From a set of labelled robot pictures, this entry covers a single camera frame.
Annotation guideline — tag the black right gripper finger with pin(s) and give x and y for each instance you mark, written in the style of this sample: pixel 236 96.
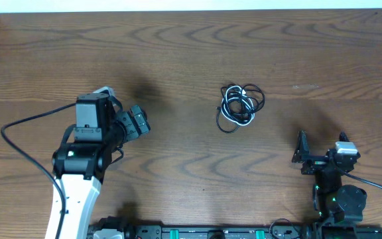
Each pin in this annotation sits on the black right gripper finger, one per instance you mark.
pixel 302 151
pixel 343 137

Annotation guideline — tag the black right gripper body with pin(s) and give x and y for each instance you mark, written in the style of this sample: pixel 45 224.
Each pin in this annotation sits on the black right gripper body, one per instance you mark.
pixel 314 164

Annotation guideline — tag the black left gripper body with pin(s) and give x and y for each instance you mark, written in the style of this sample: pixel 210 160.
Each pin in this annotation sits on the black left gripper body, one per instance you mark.
pixel 138 120

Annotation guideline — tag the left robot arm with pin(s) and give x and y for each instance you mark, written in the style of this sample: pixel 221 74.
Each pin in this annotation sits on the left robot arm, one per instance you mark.
pixel 85 152

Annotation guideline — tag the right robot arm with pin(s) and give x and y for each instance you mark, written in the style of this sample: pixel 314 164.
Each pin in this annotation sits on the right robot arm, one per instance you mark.
pixel 336 202

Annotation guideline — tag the white back board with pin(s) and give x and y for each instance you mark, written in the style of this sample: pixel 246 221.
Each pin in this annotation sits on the white back board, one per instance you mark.
pixel 58 6

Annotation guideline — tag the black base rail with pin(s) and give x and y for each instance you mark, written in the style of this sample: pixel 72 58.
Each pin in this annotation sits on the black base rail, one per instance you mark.
pixel 114 227

